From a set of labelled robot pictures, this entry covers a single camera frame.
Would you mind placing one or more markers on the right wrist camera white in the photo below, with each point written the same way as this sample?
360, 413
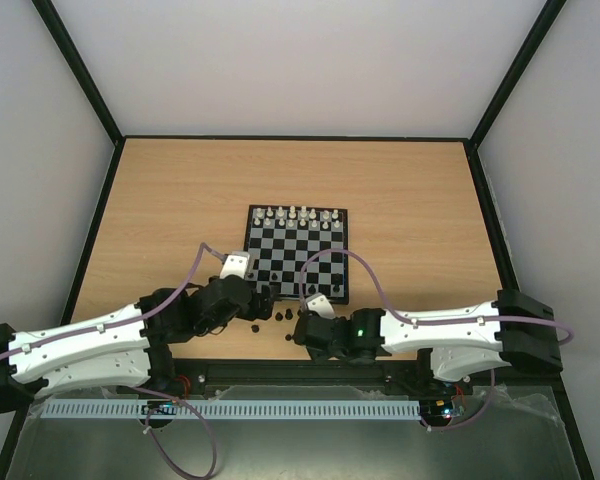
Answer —
320, 305

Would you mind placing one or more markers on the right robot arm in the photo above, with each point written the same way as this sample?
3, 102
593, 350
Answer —
514, 330

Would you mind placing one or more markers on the light blue cable duct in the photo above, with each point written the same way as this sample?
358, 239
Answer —
401, 410

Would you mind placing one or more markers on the black and silver chessboard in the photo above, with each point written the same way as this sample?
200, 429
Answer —
300, 256

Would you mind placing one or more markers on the black cage frame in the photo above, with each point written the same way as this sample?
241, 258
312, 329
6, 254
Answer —
540, 28

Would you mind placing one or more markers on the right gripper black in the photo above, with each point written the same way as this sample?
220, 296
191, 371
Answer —
304, 329

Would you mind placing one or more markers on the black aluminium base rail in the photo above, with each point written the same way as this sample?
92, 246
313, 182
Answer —
199, 377

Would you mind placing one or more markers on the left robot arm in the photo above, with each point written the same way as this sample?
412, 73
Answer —
128, 347

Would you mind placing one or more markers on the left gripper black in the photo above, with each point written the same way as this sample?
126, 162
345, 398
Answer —
251, 312

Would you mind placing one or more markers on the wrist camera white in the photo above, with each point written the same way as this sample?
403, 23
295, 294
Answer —
320, 305
238, 264

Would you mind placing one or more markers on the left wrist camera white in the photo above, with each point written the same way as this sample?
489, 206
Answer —
238, 264

